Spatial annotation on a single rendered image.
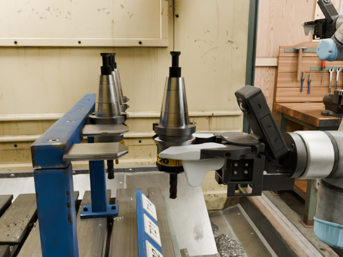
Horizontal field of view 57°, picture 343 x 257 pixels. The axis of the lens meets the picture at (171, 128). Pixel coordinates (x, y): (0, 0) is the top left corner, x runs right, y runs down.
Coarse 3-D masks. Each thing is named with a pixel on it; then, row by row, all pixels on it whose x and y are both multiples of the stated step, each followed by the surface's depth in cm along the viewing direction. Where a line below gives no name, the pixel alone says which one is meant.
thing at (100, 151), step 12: (72, 144) 40; (84, 144) 40; (96, 144) 40; (108, 144) 40; (120, 144) 40; (72, 156) 36; (84, 156) 36; (96, 156) 36; (108, 156) 36; (120, 156) 37
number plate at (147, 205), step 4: (144, 196) 85; (144, 200) 83; (148, 200) 86; (144, 204) 80; (148, 204) 83; (152, 204) 86; (144, 208) 78; (148, 208) 81; (152, 208) 84; (148, 212) 79; (152, 212) 81; (152, 216) 79; (156, 216) 82; (156, 220) 80
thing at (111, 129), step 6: (84, 126) 49; (90, 126) 49; (96, 126) 49; (102, 126) 49; (108, 126) 49; (114, 126) 49; (120, 126) 49; (126, 126) 50; (84, 132) 46; (90, 132) 46; (96, 132) 46; (102, 132) 46; (108, 132) 46; (114, 132) 46; (120, 132) 47; (126, 132) 48
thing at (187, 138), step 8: (160, 128) 44; (168, 128) 43; (176, 128) 43; (184, 128) 43; (192, 128) 44; (160, 136) 45; (168, 136) 44; (176, 136) 43; (184, 136) 44; (192, 136) 46; (160, 144) 44; (168, 144) 44; (176, 144) 43; (184, 144) 44
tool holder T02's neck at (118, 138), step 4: (96, 136) 53; (100, 136) 52; (104, 136) 52; (108, 136) 52; (112, 136) 52; (116, 136) 53; (120, 136) 54; (96, 140) 53; (100, 140) 53; (104, 140) 52; (108, 140) 52; (112, 140) 53; (116, 140) 53; (120, 140) 54
